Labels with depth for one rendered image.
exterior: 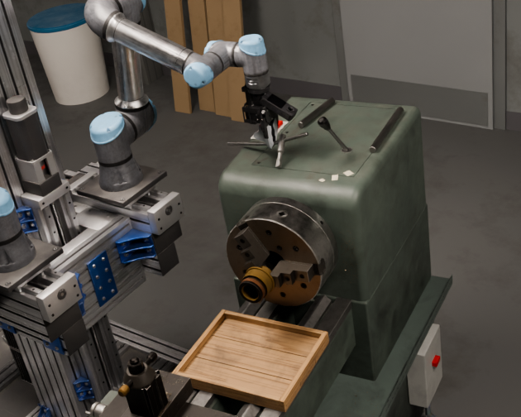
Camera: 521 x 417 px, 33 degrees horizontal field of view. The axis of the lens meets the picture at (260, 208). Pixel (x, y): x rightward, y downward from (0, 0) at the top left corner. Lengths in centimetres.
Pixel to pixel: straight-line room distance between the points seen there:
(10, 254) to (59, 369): 72
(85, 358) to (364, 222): 118
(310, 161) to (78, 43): 405
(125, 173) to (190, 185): 236
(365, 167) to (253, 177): 34
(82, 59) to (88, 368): 372
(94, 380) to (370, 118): 136
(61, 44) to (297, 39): 173
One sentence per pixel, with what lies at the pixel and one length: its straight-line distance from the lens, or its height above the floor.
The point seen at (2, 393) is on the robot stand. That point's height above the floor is 21.
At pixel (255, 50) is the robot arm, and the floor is 162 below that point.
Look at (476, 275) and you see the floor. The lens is 426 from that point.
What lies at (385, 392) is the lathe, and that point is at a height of 54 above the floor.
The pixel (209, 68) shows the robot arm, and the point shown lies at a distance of 256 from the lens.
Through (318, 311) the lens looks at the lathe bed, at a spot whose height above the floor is 86.
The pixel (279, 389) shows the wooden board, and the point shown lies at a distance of 246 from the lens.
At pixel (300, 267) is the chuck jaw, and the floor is 111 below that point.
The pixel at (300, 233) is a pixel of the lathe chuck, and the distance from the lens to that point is 248.
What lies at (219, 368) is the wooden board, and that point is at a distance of 256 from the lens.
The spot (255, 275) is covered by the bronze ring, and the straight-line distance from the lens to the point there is 248.
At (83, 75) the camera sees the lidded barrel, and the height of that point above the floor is 22.
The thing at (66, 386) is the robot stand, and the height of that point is 46.
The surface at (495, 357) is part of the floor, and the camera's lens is 383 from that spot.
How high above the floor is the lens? 257
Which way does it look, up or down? 31 degrees down
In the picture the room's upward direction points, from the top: 10 degrees counter-clockwise
